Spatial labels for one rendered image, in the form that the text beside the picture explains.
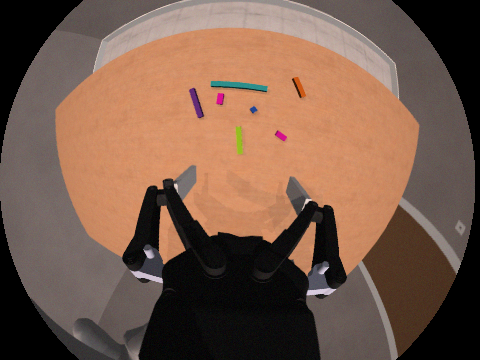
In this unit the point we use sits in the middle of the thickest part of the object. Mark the small magenta block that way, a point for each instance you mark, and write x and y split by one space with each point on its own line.
220 98
280 135

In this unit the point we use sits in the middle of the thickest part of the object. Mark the lime green rod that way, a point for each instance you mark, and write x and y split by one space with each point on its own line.
239 140

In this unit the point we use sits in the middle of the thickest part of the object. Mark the orange rod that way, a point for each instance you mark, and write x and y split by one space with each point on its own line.
298 87

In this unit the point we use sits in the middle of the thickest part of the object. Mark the turquoise rod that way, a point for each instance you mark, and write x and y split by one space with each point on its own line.
239 85

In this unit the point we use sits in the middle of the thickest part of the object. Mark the purple rod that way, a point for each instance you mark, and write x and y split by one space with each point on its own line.
196 103

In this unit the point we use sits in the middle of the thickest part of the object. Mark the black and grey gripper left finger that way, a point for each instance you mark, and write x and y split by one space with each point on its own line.
142 255

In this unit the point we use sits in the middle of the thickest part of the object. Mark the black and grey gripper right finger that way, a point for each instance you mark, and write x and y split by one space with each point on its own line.
323 278

